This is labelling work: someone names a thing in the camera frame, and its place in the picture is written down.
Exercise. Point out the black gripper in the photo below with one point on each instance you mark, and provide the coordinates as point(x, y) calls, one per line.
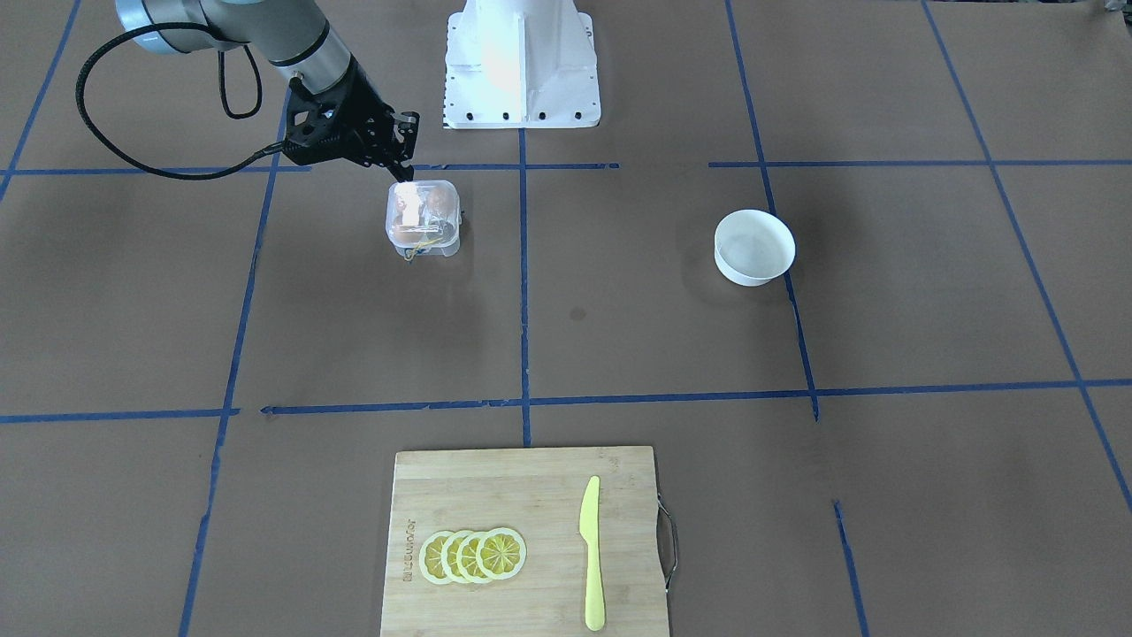
point(363, 108)

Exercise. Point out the clear plastic egg box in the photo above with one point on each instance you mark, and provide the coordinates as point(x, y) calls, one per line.
point(445, 239)

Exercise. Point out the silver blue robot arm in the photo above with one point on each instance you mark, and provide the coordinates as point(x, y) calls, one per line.
point(294, 36)

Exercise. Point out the bamboo cutting board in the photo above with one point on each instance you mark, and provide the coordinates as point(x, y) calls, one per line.
point(525, 542)

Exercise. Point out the white bowl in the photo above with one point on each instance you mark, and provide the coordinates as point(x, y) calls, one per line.
point(752, 247)

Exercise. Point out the lemon slice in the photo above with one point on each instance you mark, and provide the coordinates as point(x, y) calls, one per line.
point(502, 553)
point(466, 558)
point(432, 559)
point(450, 557)

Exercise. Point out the yellow plastic knife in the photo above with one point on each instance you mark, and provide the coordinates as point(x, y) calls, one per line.
point(589, 529)

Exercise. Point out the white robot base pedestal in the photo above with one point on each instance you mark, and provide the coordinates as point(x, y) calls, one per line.
point(521, 65)

